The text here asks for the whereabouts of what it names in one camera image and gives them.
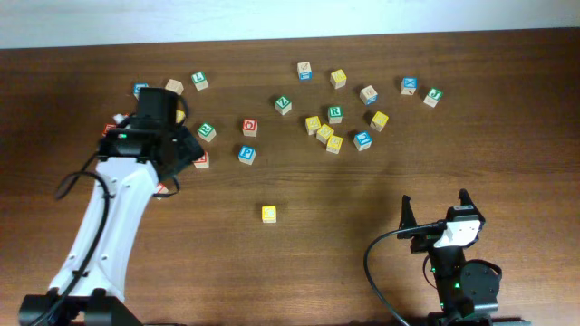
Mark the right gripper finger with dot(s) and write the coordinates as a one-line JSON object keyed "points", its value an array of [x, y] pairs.
{"points": [[464, 198], [407, 217]]}

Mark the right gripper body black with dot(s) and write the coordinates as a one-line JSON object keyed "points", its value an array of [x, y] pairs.
{"points": [[423, 232]]}

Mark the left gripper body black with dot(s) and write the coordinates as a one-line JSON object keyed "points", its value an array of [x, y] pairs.
{"points": [[189, 148]]}

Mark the blue block letter P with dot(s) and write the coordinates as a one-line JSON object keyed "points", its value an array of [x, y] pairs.
{"points": [[247, 155]]}

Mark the yellow block letter C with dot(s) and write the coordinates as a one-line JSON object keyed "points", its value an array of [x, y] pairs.
{"points": [[269, 214]]}

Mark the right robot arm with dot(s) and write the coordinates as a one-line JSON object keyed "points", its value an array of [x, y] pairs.
{"points": [[467, 289]]}

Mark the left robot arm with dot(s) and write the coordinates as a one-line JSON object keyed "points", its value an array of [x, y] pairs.
{"points": [[92, 279]]}

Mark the yellow block upper left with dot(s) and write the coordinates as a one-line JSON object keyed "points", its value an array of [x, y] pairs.
{"points": [[180, 116]]}

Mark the red block letter M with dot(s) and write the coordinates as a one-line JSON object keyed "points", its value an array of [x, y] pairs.
{"points": [[108, 127]]}

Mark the blue block digit 5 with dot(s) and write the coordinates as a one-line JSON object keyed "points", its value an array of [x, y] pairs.
{"points": [[137, 87]]}

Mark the plain wood yellow-side block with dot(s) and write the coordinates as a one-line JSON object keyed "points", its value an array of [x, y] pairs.
{"points": [[175, 86]]}

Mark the red block letter I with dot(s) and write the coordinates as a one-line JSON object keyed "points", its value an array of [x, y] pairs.
{"points": [[161, 191]]}

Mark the green block letter R left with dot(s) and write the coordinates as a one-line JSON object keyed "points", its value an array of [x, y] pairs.
{"points": [[206, 131]]}

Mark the green block letter r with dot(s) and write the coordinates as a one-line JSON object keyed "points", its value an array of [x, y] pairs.
{"points": [[335, 114], [206, 131]]}

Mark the red block letter A lower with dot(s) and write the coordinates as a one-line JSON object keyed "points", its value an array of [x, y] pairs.
{"points": [[202, 162]]}

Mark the green block letter L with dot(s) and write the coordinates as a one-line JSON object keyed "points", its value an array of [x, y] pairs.
{"points": [[199, 80]]}

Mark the blue block letter E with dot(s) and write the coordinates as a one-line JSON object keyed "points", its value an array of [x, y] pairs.
{"points": [[362, 140]]}

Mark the red block letter O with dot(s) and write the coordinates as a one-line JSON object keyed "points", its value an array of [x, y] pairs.
{"points": [[249, 127]]}

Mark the green block letter J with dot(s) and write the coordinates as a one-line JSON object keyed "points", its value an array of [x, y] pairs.
{"points": [[433, 97]]}

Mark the yellow block cluster lower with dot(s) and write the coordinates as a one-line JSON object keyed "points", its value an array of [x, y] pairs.
{"points": [[334, 144]]}

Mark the yellow block cluster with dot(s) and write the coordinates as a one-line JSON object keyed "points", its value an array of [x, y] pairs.
{"points": [[334, 144], [312, 125], [324, 133]]}

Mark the yellow block cluster middle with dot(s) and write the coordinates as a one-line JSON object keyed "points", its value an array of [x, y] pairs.
{"points": [[324, 133]]}

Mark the blue block letter X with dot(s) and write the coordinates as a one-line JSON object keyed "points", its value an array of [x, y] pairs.
{"points": [[409, 85]]}

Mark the green block letter R right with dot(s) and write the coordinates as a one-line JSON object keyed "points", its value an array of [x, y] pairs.
{"points": [[335, 114]]}

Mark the wood block blue D side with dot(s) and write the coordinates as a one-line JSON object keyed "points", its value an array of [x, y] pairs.
{"points": [[368, 95]]}

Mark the green block letter Z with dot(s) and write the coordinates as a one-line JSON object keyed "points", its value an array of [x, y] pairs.
{"points": [[283, 105]]}

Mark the yellow block cluster left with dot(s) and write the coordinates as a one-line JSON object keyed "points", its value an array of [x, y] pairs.
{"points": [[312, 125]]}

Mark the yellow block top right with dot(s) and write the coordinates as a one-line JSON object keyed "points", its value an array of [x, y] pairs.
{"points": [[338, 78]]}

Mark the wood block blue side top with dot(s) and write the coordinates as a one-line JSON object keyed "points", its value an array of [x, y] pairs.
{"points": [[304, 71]]}

